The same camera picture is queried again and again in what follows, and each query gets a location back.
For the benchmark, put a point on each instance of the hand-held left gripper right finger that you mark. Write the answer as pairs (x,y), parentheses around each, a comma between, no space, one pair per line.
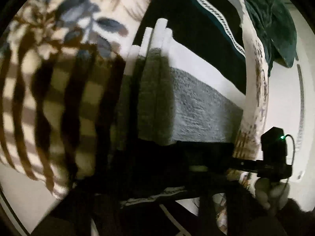
(209,206)

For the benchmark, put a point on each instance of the striped knit sweater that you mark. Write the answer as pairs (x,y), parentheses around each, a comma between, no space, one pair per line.
(196,108)

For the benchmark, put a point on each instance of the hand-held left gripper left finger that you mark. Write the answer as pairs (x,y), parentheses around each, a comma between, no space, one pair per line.
(81,209)

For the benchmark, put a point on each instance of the dark green plush blanket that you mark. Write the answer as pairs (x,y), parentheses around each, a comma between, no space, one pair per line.
(270,17)

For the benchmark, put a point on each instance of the floral bed sheet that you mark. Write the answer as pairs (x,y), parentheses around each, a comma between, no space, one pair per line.
(29,66)

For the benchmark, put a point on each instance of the person's right hand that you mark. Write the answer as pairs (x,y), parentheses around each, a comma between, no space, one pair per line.
(267,191)

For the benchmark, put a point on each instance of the white headboard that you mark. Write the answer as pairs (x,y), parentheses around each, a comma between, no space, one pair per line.
(283,98)

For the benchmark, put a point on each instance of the person's right forearm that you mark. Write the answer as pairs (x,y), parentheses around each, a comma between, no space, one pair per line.
(297,216)

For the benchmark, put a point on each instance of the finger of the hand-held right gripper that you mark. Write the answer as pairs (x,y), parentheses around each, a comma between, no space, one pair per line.
(242,165)

